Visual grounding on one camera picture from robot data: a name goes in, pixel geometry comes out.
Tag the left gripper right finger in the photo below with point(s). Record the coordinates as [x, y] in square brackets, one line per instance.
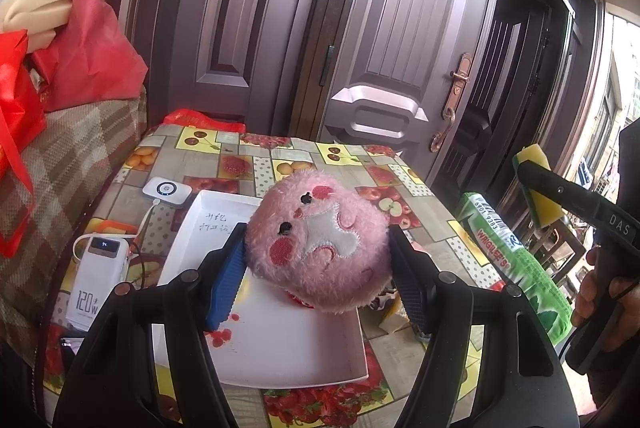
[521, 382]

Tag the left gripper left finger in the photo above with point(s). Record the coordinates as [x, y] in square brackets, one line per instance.
[112, 381]

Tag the pink plush toy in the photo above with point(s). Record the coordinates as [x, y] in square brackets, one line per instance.
[320, 242]

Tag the yellow green sponge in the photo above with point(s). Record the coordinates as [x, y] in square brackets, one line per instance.
[531, 167]

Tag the right hand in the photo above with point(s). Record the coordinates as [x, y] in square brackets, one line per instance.
[625, 334]

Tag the smartphone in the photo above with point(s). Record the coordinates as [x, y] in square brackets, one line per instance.
[69, 347]

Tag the green Wrigley's plush pillow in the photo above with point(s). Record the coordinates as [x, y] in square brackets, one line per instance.
[516, 264]

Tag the white power bank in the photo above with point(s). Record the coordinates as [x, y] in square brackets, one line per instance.
[102, 265]

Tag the white cardboard tray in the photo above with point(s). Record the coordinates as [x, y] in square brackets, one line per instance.
[269, 341]

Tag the purple metal door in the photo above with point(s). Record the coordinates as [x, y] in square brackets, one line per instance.
[378, 72]

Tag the plaid sofa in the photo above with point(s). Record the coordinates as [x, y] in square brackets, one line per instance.
[69, 163]

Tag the red gift bag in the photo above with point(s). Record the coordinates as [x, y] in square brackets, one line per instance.
[22, 119]

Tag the red bag behind table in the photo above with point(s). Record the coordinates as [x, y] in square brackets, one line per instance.
[192, 118]

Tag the red plastic bag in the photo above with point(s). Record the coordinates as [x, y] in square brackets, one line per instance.
[90, 60]

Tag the copper door handle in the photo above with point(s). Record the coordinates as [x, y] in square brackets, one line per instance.
[459, 80]

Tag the white round wireless charger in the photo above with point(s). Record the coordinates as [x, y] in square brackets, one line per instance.
[167, 191]

